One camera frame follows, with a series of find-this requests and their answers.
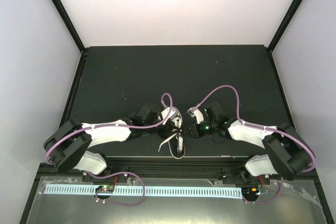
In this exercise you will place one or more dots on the left black frame post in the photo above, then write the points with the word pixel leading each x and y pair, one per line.
pixel 69 24

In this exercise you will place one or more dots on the left small circuit board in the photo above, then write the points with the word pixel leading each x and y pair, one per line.
pixel 105 189

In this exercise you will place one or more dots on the right small circuit board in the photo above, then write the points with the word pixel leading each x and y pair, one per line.
pixel 256 191

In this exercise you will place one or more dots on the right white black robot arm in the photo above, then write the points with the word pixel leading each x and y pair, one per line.
pixel 287 154

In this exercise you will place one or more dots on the small circuit board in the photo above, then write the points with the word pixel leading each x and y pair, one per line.
pixel 105 189
pixel 256 191

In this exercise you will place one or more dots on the black table mat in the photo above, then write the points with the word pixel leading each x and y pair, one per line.
pixel 114 82

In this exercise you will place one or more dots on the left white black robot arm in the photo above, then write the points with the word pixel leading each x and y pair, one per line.
pixel 68 148

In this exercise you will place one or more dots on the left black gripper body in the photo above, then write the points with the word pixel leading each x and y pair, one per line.
pixel 163 134

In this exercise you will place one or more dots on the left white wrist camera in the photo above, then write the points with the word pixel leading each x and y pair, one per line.
pixel 168 114

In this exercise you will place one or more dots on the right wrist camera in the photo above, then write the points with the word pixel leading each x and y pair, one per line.
pixel 197 114

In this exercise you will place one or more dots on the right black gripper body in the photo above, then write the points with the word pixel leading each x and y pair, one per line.
pixel 199 132

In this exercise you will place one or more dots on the right black frame post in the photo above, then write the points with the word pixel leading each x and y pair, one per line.
pixel 291 11

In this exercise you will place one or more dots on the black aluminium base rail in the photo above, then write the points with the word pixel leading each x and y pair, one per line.
pixel 225 169

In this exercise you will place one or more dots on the black white sneaker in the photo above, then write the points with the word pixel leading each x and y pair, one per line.
pixel 178 116

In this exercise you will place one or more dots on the black frame post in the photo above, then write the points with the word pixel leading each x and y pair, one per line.
pixel 291 11
pixel 69 24

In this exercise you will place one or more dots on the white shoelace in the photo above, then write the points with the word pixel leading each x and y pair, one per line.
pixel 177 136

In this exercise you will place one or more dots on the light blue slotted cable duct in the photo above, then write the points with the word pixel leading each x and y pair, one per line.
pixel 147 191

